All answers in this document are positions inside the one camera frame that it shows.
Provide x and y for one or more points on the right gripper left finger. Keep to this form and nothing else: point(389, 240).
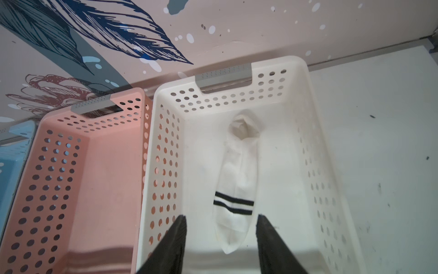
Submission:
point(167, 257)

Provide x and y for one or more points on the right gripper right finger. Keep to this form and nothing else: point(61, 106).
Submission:
point(274, 255)

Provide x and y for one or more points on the white sock two black stripes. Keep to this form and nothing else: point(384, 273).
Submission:
point(235, 194)

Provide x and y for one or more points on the white plastic basket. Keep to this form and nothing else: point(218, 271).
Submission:
point(297, 187)

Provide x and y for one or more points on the pink plastic basket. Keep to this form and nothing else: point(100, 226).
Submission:
point(77, 208)

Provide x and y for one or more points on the blue plastic basket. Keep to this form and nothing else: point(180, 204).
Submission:
point(16, 142)

